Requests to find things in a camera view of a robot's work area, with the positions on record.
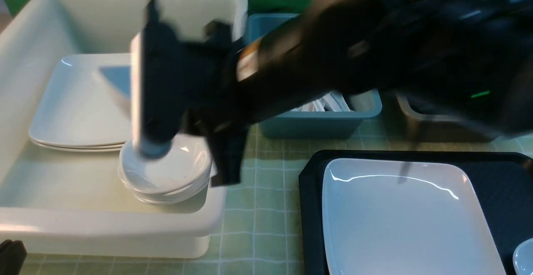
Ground large white plastic tub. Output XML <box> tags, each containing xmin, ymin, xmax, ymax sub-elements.
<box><xmin>1</xmin><ymin>0</ymin><xmax>227</xmax><ymax>259</ymax></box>

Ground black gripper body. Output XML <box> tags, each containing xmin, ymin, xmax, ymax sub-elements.
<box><xmin>177</xmin><ymin>20</ymin><xmax>251</xmax><ymax>187</ymax></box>

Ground white bowl tray corner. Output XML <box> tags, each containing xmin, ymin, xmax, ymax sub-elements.
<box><xmin>512</xmin><ymin>238</ymin><xmax>533</xmax><ymax>275</ymax></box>

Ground top white stacked small bowl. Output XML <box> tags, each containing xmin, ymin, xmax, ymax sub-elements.
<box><xmin>119</xmin><ymin>135</ymin><xmax>212</xmax><ymax>195</ymax></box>

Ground white square rice plate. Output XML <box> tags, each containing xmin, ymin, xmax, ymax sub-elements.
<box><xmin>322</xmin><ymin>158</ymin><xmax>505</xmax><ymax>275</ymax></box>

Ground teal plastic bin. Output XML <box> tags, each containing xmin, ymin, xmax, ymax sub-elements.
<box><xmin>245</xmin><ymin>13</ymin><xmax>383</xmax><ymax>140</ymax></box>

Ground black serving tray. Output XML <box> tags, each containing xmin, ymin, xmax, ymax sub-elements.
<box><xmin>299</xmin><ymin>150</ymin><xmax>533</xmax><ymax>275</ymax></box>

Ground green checked tablecloth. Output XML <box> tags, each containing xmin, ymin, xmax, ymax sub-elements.
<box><xmin>19</xmin><ymin>117</ymin><xmax>533</xmax><ymax>275</ymax></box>

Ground lower white stacked small bowls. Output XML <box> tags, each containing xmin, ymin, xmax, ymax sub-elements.
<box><xmin>118</xmin><ymin>164</ymin><xmax>216</xmax><ymax>205</ymax></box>

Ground lower white stacked square plates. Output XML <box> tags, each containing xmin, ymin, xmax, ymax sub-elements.
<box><xmin>29</xmin><ymin>138</ymin><xmax>125</xmax><ymax>153</ymax></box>

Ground dark object bottom left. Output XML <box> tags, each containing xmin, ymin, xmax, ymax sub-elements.
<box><xmin>0</xmin><ymin>240</ymin><xmax>27</xmax><ymax>275</ymax></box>

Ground top white stacked square plate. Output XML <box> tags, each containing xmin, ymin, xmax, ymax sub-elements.
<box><xmin>28</xmin><ymin>53</ymin><xmax>132</xmax><ymax>147</ymax></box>

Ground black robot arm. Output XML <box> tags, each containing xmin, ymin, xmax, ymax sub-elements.
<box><xmin>182</xmin><ymin>0</ymin><xmax>532</xmax><ymax>187</ymax></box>

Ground brown plastic bin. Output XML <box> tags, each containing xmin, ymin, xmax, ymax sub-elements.
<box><xmin>396</xmin><ymin>95</ymin><xmax>497</xmax><ymax>143</ymax></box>

